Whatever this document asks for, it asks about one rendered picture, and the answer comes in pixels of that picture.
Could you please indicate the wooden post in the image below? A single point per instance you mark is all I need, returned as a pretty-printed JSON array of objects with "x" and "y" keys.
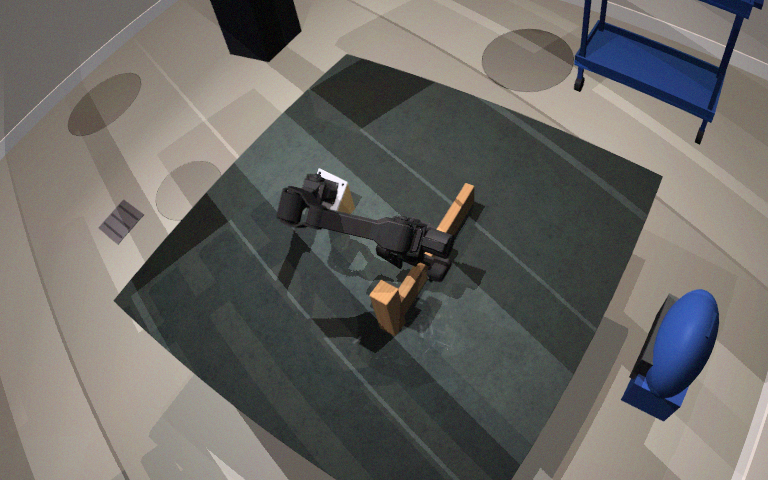
[{"x": 388, "y": 308}]

